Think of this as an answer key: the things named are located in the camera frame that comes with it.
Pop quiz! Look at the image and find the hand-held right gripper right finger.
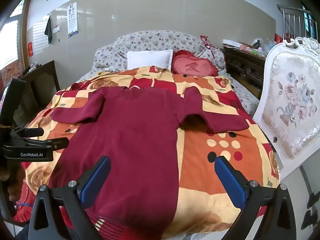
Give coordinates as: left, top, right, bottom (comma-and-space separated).
214, 156, 300, 240

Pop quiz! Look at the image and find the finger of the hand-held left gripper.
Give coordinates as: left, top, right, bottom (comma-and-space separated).
24, 137, 69, 153
11, 127, 44, 138

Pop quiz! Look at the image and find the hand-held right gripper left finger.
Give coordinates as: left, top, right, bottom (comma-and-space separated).
29, 155, 112, 240

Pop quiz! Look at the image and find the maroon sweater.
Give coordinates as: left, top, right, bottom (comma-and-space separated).
49, 85, 250, 240

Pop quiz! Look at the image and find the person's left hand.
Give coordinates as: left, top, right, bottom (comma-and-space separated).
6, 162, 26, 202

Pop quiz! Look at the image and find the red orange printed blanket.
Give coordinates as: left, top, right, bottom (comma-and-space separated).
14, 65, 281, 240

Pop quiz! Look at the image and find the dark wooden nightstand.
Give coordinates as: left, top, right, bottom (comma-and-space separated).
12, 60, 62, 128

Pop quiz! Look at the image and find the window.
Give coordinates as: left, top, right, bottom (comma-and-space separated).
0, 0, 31, 68

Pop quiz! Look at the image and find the dark hanging cloth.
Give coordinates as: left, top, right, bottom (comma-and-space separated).
44, 16, 53, 44

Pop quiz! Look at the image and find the white ornate upholstered chair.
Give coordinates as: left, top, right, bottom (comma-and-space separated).
252, 37, 320, 180

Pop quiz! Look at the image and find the dark carved wooden cabinet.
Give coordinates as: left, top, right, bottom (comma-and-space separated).
222, 39, 270, 101

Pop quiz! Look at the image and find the white pillow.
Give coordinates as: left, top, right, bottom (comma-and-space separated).
127, 50, 174, 71

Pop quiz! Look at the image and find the red heart-shaped pillow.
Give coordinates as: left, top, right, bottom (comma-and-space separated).
171, 50, 219, 77

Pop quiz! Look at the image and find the grey floral bed cover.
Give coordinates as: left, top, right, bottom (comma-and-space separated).
75, 30, 261, 117

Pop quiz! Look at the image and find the clutter of small colourful things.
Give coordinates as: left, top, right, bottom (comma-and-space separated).
239, 38, 276, 55

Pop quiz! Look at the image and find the red knot ornament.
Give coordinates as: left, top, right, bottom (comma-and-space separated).
200, 35, 221, 56

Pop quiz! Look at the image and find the metal railing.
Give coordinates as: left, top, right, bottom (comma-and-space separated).
277, 4, 313, 43

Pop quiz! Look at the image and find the white wall calendar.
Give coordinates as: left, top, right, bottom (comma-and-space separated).
67, 2, 80, 39

